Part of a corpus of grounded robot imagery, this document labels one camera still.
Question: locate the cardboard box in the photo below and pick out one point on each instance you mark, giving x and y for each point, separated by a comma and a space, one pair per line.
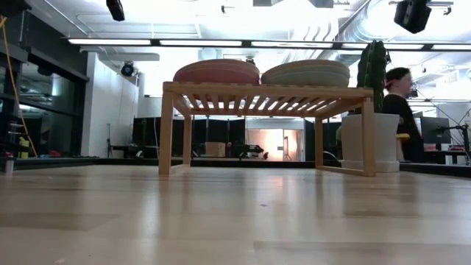
215, 149

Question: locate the black ceiling spotlight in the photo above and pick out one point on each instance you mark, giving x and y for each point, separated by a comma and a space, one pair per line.
250, 60
127, 69

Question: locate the black table frame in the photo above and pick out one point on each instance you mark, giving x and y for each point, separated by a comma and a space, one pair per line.
92, 162

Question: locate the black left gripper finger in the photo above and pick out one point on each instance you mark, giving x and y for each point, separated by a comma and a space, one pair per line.
116, 9

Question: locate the wooden slatted shelf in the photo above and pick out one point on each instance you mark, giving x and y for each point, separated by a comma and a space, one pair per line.
265, 90

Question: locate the white plant pot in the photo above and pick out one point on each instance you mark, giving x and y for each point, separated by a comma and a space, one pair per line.
353, 143

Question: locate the silver ventilation duct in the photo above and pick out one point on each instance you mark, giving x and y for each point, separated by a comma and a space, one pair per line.
349, 33

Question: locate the black room partition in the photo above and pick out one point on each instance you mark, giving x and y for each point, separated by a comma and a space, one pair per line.
147, 134

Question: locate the black computer monitor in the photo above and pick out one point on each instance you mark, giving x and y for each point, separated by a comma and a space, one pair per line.
436, 129

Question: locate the light grey plate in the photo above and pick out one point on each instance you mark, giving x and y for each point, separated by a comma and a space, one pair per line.
307, 82

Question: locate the tall green cactus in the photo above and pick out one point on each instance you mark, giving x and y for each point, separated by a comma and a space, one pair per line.
371, 73

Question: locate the small grey cup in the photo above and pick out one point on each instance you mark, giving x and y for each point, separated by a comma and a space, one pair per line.
9, 166

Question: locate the long ceiling light track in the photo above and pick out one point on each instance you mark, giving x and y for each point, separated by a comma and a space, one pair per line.
110, 41

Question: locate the yellow green bottle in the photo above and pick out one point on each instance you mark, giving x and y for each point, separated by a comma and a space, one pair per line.
24, 147

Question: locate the person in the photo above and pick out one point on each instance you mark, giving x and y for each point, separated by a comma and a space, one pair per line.
401, 110

